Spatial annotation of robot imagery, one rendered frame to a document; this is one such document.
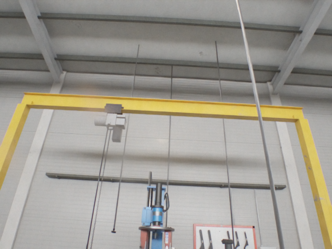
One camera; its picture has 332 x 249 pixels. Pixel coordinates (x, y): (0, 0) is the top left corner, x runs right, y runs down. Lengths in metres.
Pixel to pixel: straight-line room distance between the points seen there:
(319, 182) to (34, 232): 6.01
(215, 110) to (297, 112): 1.57
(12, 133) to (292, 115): 5.03
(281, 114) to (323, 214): 1.82
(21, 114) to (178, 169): 3.89
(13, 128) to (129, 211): 3.21
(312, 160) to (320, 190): 0.52
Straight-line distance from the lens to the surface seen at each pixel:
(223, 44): 7.29
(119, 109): 4.25
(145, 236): 4.02
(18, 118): 4.79
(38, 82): 8.68
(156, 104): 4.38
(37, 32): 7.23
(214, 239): 6.13
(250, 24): 6.98
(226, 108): 4.53
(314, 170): 4.54
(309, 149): 4.66
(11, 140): 4.61
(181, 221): 6.07
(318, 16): 6.91
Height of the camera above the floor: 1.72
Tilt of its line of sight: 29 degrees up
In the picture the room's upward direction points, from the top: 3 degrees clockwise
